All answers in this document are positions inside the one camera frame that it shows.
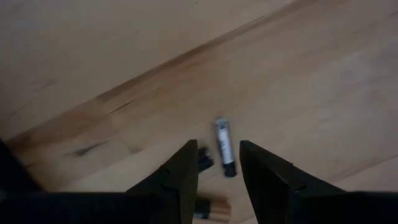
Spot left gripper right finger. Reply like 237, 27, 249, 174
239, 139, 398, 224

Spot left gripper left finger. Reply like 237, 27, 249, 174
0, 139, 200, 224

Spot small black cap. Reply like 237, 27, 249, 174
197, 147, 215, 174

